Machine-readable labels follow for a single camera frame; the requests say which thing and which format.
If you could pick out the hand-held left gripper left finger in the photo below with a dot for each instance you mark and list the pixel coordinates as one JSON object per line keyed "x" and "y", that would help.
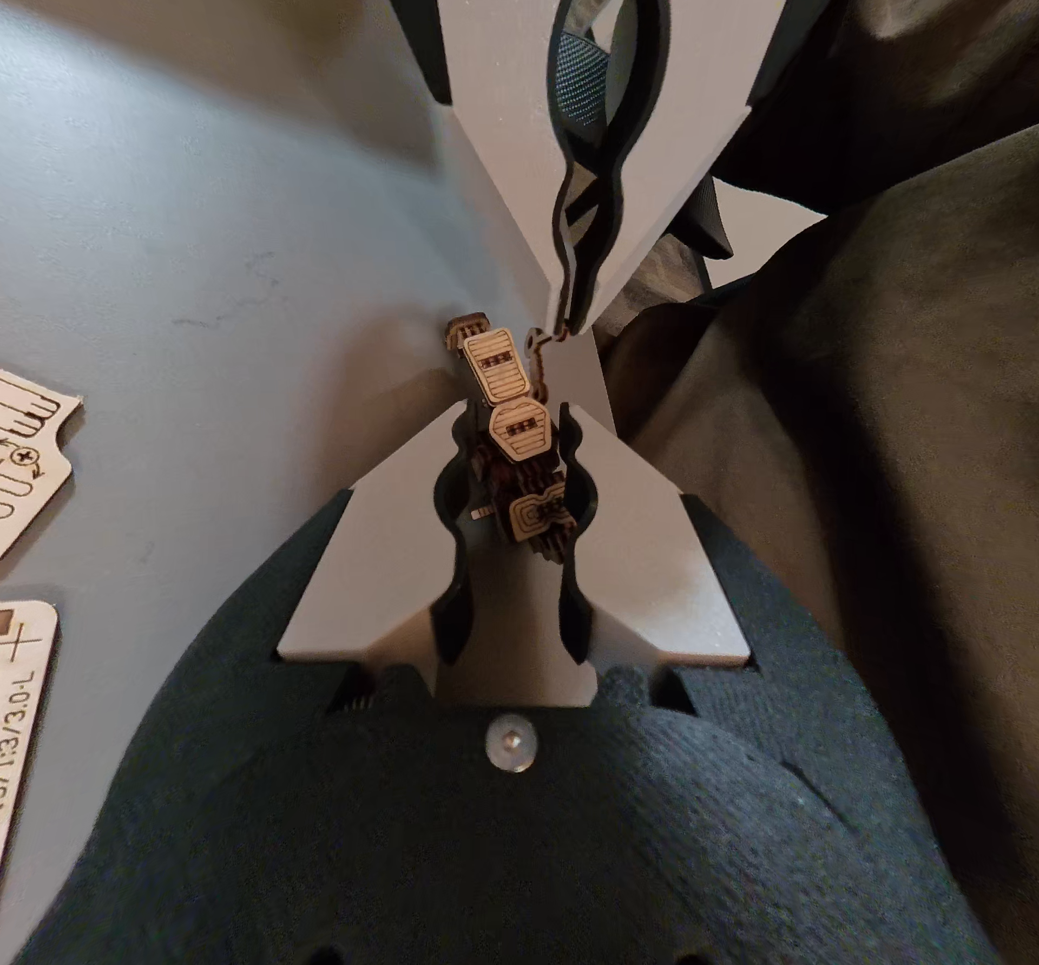
{"x": 365, "y": 575}

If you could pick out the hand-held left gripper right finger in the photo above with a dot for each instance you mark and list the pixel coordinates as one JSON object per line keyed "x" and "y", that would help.
{"x": 649, "y": 575}

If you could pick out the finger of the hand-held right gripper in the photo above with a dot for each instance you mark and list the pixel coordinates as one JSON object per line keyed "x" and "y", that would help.
{"x": 698, "y": 88}
{"x": 495, "y": 129}

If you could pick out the wooden puzzle model assembly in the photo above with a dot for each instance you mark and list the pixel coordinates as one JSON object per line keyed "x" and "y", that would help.
{"x": 519, "y": 429}

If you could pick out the black office chair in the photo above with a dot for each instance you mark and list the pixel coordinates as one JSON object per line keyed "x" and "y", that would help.
{"x": 706, "y": 218}

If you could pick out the person's dark olive clothing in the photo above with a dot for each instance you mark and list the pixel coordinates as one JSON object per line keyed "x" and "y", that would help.
{"x": 852, "y": 413}

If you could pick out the small torn-edge wooden card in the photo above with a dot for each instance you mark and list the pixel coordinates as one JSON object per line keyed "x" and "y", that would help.
{"x": 32, "y": 453}

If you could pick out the rectangular engraved wooden card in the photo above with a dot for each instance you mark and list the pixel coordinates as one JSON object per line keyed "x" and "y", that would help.
{"x": 28, "y": 697}

